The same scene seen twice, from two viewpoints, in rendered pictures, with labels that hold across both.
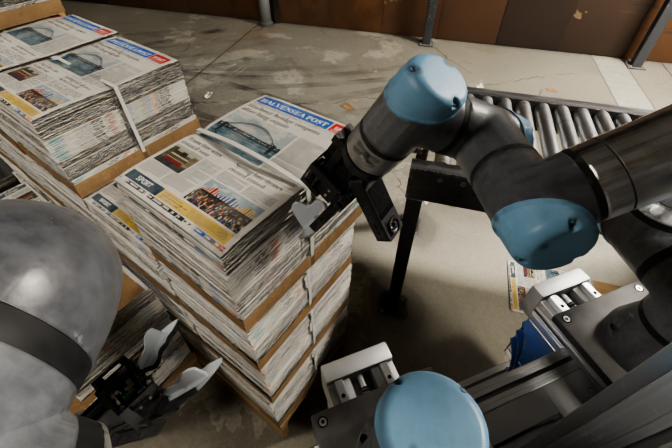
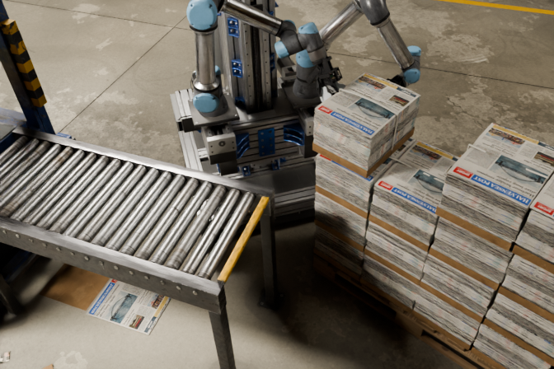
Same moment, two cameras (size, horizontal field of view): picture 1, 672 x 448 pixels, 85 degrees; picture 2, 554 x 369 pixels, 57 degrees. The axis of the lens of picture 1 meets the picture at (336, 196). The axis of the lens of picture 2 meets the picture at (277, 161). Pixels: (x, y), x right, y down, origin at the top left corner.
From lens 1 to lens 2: 247 cm
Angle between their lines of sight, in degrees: 94
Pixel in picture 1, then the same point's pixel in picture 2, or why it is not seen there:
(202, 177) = (383, 92)
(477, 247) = (169, 352)
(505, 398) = (264, 117)
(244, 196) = (363, 86)
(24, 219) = not seen: outside the picture
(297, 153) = (345, 101)
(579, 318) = (230, 115)
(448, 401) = (303, 53)
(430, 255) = not seen: hidden behind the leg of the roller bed
